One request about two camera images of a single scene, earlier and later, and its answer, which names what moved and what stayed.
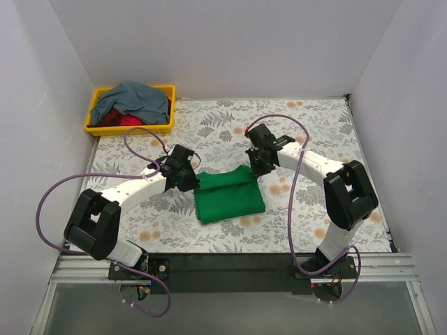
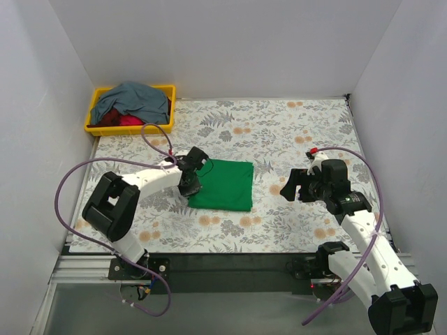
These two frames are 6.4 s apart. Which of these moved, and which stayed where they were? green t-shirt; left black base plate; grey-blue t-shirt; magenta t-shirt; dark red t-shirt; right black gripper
Moved: right black gripper; green t-shirt
Stayed: magenta t-shirt; dark red t-shirt; left black base plate; grey-blue t-shirt
